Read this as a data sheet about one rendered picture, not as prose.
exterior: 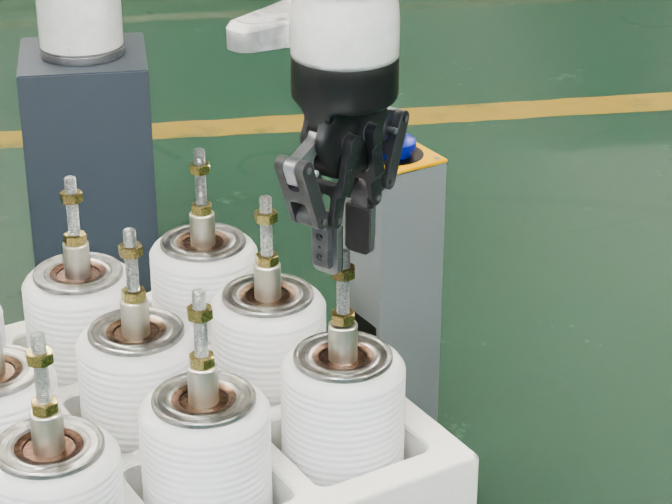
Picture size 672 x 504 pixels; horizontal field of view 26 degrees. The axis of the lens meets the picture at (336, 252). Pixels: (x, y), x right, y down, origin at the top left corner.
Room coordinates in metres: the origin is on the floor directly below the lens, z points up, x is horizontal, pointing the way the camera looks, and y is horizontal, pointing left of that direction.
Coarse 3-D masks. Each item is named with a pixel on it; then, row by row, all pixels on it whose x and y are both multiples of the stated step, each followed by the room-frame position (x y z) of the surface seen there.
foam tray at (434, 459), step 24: (24, 336) 1.12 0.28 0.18; (72, 384) 1.04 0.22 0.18; (72, 408) 1.02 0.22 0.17; (408, 408) 1.00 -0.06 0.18; (408, 432) 0.97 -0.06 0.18; (432, 432) 0.96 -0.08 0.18; (408, 456) 0.97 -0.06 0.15; (432, 456) 0.93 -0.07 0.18; (456, 456) 0.93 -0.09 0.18; (288, 480) 0.90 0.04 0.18; (360, 480) 0.90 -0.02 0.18; (384, 480) 0.90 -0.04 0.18; (408, 480) 0.90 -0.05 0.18; (432, 480) 0.91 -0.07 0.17; (456, 480) 0.92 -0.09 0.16
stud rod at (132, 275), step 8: (128, 232) 0.99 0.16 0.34; (128, 240) 0.99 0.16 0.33; (136, 240) 1.00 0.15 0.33; (128, 264) 0.99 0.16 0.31; (136, 264) 1.00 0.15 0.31; (128, 272) 0.99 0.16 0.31; (136, 272) 1.00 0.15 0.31; (128, 280) 0.99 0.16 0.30; (136, 280) 1.00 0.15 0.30; (128, 288) 1.00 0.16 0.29; (136, 288) 0.99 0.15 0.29
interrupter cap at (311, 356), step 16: (320, 336) 0.99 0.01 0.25; (368, 336) 0.99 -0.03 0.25; (304, 352) 0.96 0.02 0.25; (320, 352) 0.97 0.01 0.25; (368, 352) 0.96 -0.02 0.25; (384, 352) 0.96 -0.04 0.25; (304, 368) 0.94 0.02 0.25; (320, 368) 0.94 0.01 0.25; (336, 368) 0.94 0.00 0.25; (352, 368) 0.94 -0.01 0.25; (368, 368) 0.94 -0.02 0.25; (384, 368) 0.94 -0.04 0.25
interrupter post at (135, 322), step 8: (120, 304) 0.99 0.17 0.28; (128, 304) 0.99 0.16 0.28; (136, 304) 0.99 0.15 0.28; (144, 304) 0.99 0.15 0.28; (128, 312) 0.99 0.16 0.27; (136, 312) 0.99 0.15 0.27; (144, 312) 0.99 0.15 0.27; (128, 320) 0.99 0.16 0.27; (136, 320) 0.99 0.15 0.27; (144, 320) 0.99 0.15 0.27; (128, 328) 0.99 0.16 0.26; (136, 328) 0.99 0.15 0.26; (144, 328) 0.99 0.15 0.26; (128, 336) 0.99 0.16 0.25; (136, 336) 0.99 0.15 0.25; (144, 336) 0.99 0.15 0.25
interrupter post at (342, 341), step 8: (328, 328) 0.96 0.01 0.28; (336, 328) 0.95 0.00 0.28; (344, 328) 0.95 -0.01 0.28; (352, 328) 0.95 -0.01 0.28; (328, 336) 0.96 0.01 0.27; (336, 336) 0.95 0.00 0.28; (344, 336) 0.95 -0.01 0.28; (352, 336) 0.95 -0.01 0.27; (328, 344) 0.96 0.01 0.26; (336, 344) 0.95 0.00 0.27; (344, 344) 0.95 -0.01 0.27; (352, 344) 0.95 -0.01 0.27; (336, 352) 0.95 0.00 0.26; (344, 352) 0.95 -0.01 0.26; (352, 352) 0.95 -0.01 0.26; (336, 360) 0.95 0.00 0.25; (344, 360) 0.95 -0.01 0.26; (352, 360) 0.95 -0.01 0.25
